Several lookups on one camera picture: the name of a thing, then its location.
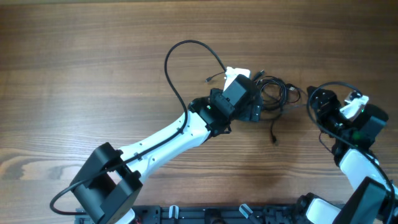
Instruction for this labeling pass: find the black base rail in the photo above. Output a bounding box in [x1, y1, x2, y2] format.
[74, 203, 312, 224]

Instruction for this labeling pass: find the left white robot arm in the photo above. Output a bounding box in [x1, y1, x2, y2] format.
[72, 75, 257, 224]

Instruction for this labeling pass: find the black cable bundle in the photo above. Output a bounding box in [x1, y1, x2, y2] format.
[205, 69, 308, 146]

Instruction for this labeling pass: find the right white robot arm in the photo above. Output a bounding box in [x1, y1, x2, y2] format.
[298, 85, 397, 223]

